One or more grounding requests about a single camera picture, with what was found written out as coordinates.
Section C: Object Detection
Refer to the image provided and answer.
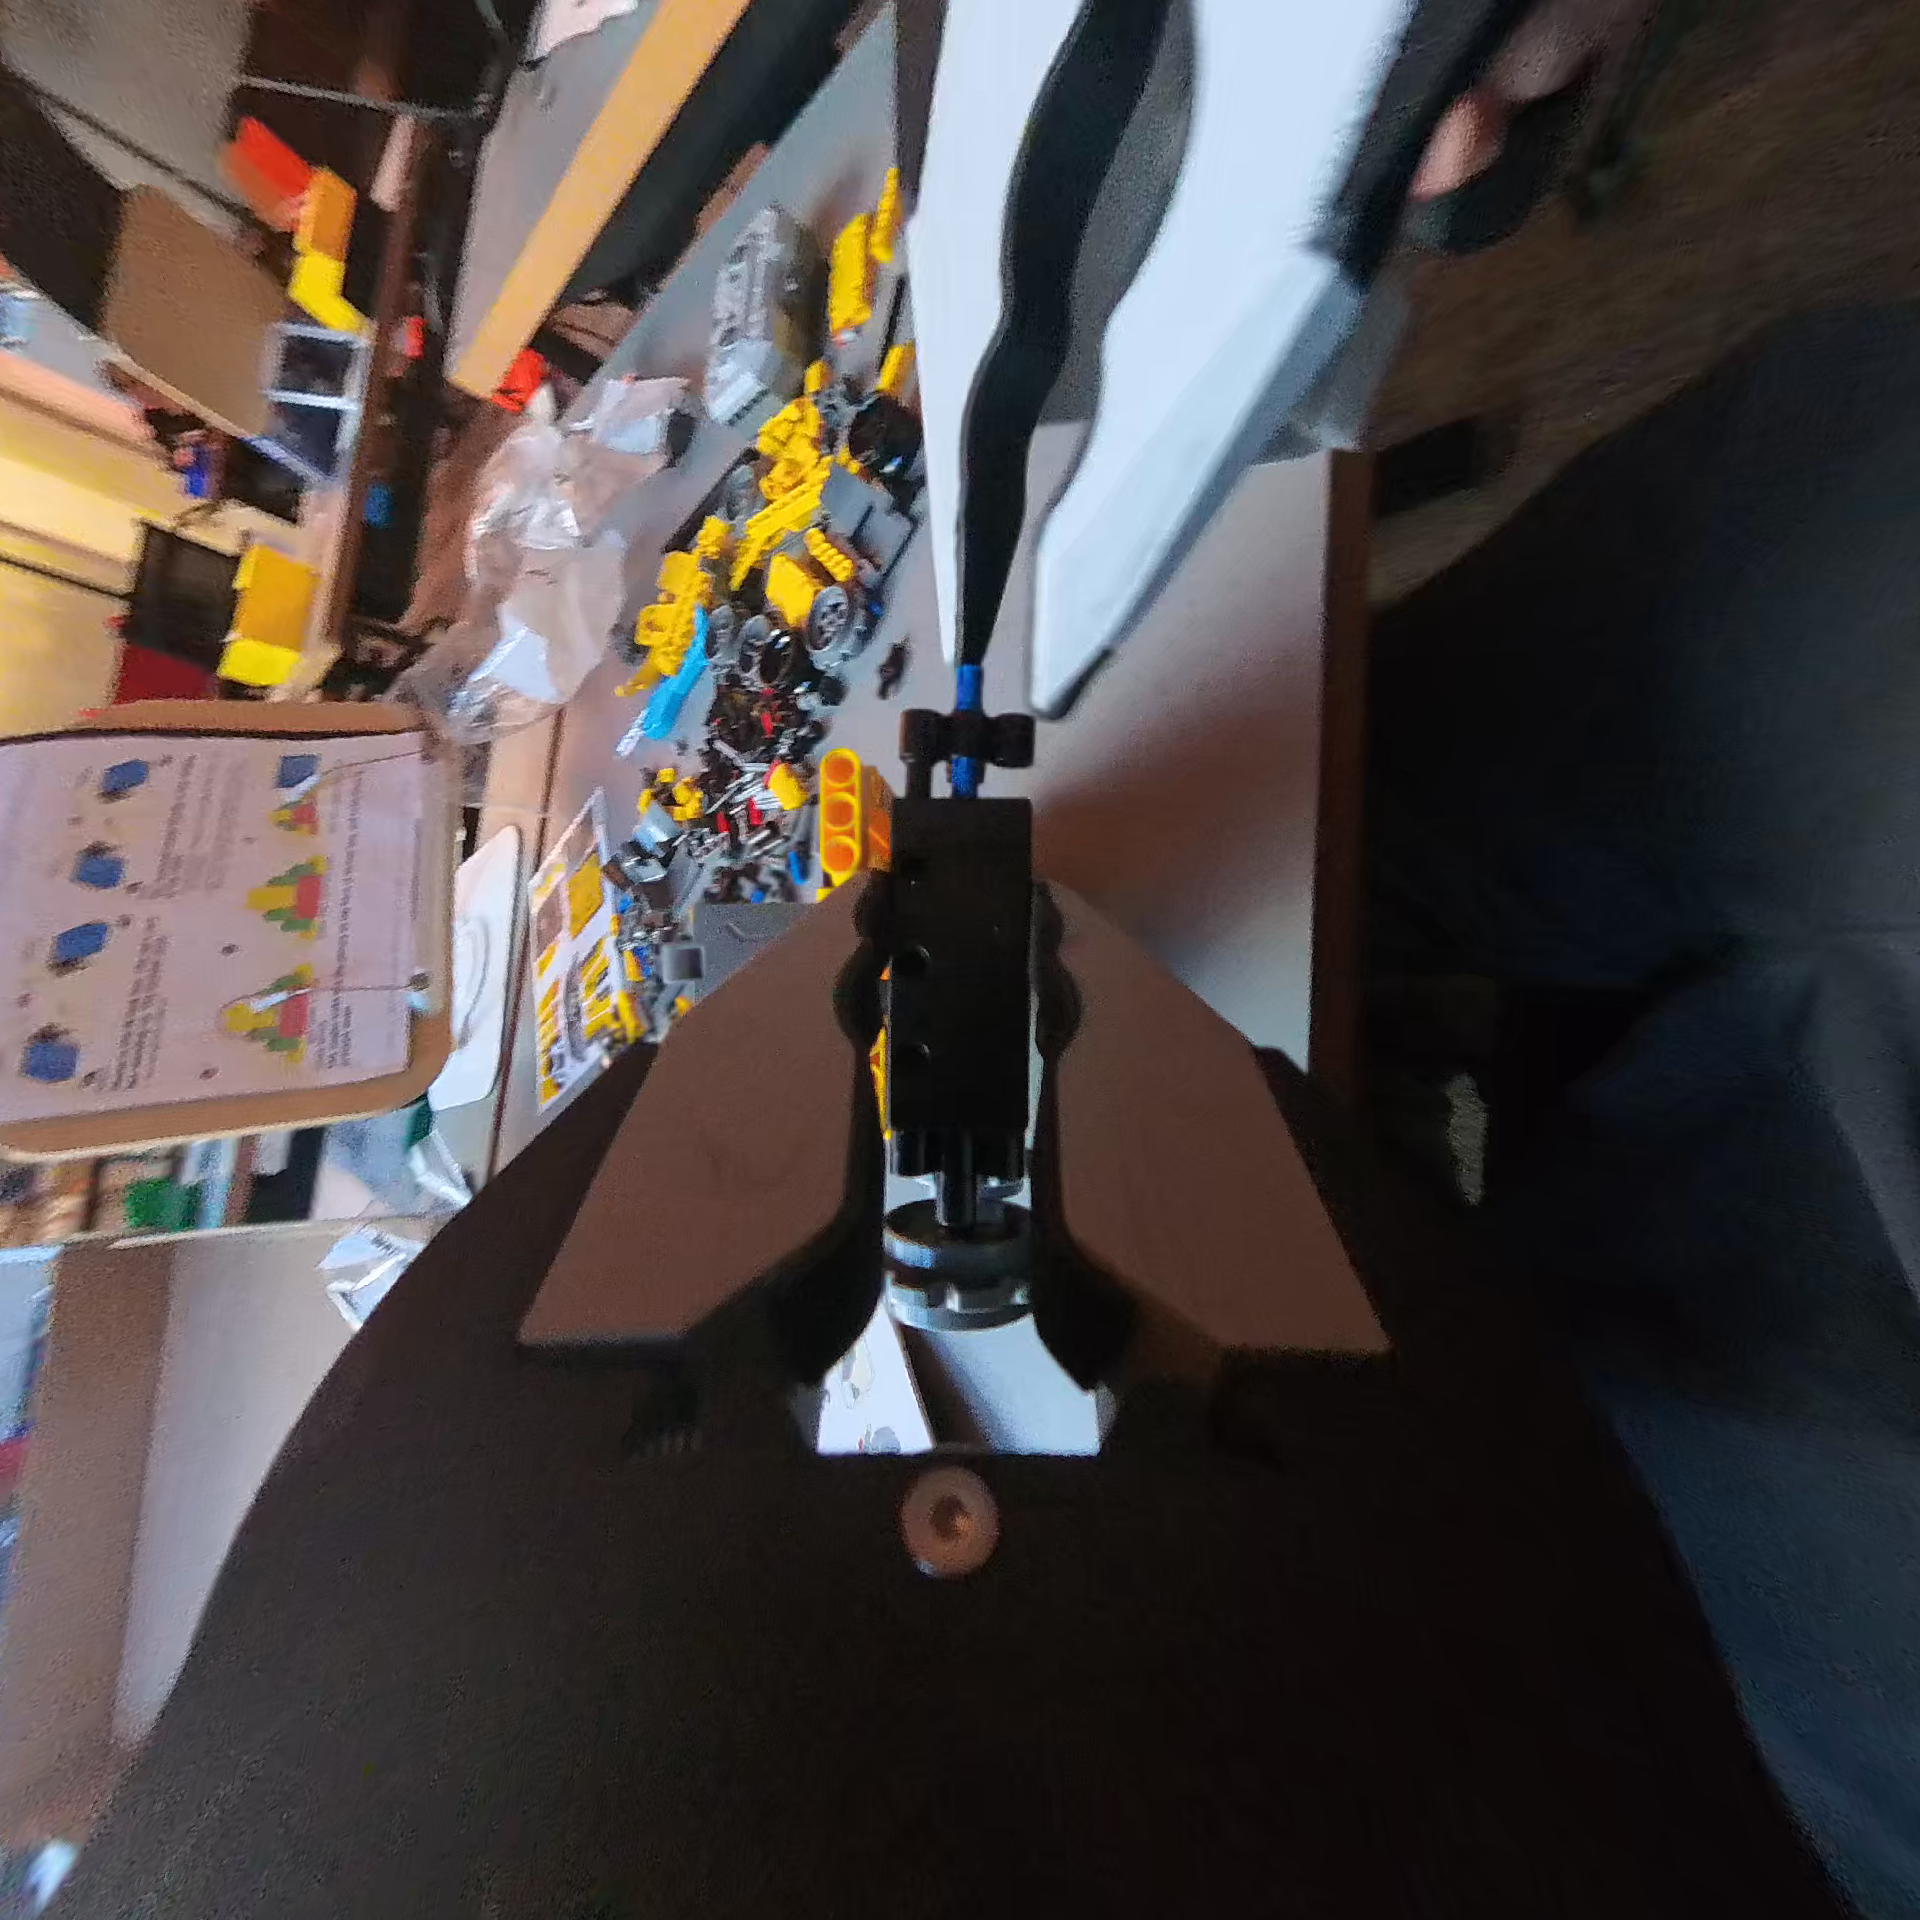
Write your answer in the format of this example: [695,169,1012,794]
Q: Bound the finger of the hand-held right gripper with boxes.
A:
[903,0,1177,686]
[1021,0,1418,723]

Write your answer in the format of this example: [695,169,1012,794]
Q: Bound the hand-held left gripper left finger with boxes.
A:
[516,883,903,1369]

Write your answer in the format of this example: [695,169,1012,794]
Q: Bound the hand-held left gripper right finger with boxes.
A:
[1023,883,1393,1387]

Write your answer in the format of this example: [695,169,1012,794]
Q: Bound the yellow toy brick vehicle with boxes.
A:
[812,707,1076,1338]

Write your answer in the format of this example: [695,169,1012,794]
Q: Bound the black brick connector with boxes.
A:
[899,709,1041,771]

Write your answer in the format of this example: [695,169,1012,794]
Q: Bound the person's right hand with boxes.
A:
[1405,0,1697,256]

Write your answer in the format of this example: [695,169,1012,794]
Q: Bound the grey battery box brick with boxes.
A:
[699,205,819,428]

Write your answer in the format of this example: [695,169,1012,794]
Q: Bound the yellow sticker sheet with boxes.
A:
[523,782,650,1114]

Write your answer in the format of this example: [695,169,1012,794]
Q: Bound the orange wooden table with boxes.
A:
[439,0,877,397]

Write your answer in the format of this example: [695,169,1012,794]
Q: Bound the pile of loose toy bricks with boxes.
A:
[594,168,937,907]

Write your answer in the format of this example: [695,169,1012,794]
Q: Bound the person's legs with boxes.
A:
[1321,302,1920,1920]

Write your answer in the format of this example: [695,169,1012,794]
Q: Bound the printed instruction sign sheet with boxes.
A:
[0,699,462,1166]

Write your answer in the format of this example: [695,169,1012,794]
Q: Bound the clear plastic bags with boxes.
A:
[385,369,697,746]

